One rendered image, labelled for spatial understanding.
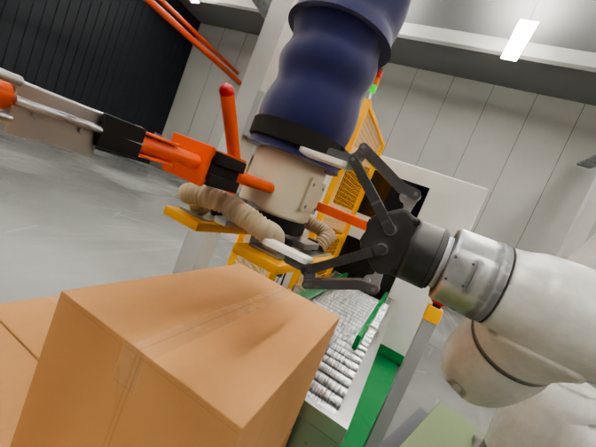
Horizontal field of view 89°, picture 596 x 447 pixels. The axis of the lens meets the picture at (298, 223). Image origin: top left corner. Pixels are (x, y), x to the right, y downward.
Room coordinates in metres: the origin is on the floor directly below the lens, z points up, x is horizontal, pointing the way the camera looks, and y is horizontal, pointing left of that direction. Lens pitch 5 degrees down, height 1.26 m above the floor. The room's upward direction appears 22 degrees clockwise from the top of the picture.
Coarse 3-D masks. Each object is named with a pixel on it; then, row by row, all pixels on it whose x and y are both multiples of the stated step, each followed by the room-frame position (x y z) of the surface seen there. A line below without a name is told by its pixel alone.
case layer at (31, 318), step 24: (0, 312) 0.91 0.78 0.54; (24, 312) 0.95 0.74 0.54; (48, 312) 0.99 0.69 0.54; (0, 336) 0.82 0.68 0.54; (24, 336) 0.85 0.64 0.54; (0, 360) 0.75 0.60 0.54; (24, 360) 0.77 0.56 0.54; (0, 384) 0.68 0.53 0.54; (24, 384) 0.71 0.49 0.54; (0, 408) 0.63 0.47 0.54; (0, 432) 0.58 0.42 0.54
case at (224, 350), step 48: (96, 288) 0.55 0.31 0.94; (144, 288) 0.62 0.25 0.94; (192, 288) 0.71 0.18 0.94; (240, 288) 0.83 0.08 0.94; (48, 336) 0.50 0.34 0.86; (96, 336) 0.47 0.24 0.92; (144, 336) 0.47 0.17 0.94; (192, 336) 0.52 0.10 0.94; (240, 336) 0.59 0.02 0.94; (288, 336) 0.67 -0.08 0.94; (48, 384) 0.49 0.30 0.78; (96, 384) 0.45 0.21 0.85; (144, 384) 0.43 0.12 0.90; (192, 384) 0.41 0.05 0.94; (240, 384) 0.45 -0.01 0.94; (288, 384) 0.55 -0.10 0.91; (48, 432) 0.48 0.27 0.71; (96, 432) 0.44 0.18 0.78; (144, 432) 0.42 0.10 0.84; (192, 432) 0.39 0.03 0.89; (240, 432) 0.37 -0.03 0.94; (288, 432) 0.88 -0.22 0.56
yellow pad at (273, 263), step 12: (288, 240) 0.59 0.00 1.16; (312, 240) 0.72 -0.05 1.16; (240, 252) 0.52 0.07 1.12; (252, 252) 0.52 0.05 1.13; (264, 252) 0.53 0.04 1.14; (312, 252) 0.70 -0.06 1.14; (324, 252) 0.77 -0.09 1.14; (264, 264) 0.50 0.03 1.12; (276, 264) 0.49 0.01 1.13; (288, 264) 0.53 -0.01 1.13
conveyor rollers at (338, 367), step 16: (320, 304) 2.22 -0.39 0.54; (336, 304) 2.36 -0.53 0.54; (352, 304) 2.51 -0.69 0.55; (368, 304) 2.72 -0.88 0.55; (384, 304) 3.00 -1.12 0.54; (352, 320) 2.14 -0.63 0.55; (336, 336) 1.80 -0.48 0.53; (352, 336) 1.86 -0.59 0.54; (368, 336) 1.99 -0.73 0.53; (336, 352) 1.54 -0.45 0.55; (352, 352) 1.67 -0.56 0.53; (320, 368) 1.36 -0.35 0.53; (336, 368) 1.42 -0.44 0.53; (352, 368) 1.48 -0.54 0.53; (320, 384) 1.21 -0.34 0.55; (336, 384) 1.26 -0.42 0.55; (320, 400) 1.10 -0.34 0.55; (336, 400) 1.15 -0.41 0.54
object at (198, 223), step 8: (168, 208) 0.61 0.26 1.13; (176, 208) 0.61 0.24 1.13; (184, 208) 0.62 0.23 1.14; (176, 216) 0.59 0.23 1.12; (184, 216) 0.59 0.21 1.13; (192, 216) 0.60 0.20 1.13; (200, 216) 0.60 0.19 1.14; (208, 216) 0.64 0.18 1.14; (184, 224) 0.58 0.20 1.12; (192, 224) 0.57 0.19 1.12; (200, 224) 0.58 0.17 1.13; (208, 224) 0.60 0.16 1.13; (216, 224) 0.62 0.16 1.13; (224, 232) 0.65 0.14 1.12; (232, 232) 0.68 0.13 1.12; (240, 232) 0.70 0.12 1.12
